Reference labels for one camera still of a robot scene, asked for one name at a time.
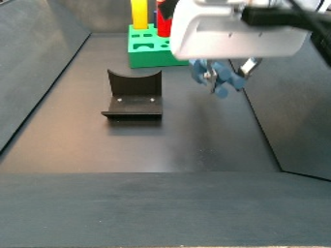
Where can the red cylinder peg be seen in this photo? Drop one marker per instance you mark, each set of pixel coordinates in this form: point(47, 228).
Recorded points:
point(163, 25)

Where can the black curved fixture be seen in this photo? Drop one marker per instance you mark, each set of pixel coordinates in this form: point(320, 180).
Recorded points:
point(135, 95)

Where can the yellow rectangular block peg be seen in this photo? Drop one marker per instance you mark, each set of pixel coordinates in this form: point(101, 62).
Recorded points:
point(139, 13)

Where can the light blue three prong object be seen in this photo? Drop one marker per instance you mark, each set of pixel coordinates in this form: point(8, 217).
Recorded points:
point(226, 76)

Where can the green shape sorter block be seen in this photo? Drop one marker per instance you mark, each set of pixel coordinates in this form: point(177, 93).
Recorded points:
point(148, 50)

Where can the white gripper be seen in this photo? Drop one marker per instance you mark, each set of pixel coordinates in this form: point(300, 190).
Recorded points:
point(208, 31)

